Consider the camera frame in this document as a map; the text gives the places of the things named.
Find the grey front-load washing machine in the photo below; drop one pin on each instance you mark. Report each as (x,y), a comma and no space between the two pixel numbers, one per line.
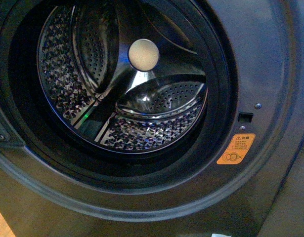
(266,41)

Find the steel washing machine drum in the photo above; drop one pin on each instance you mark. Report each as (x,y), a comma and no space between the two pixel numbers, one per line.
(125,76)

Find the orange warning sticker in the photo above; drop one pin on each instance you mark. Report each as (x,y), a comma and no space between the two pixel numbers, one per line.
(237,149)

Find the upper latch screw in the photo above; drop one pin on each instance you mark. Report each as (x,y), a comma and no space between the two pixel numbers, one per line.
(257,106)

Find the black rubber door gasket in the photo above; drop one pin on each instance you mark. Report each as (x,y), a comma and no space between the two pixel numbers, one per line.
(25,106)

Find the door hinge bracket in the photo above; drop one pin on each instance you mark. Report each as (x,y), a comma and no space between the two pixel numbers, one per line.
(9,138)

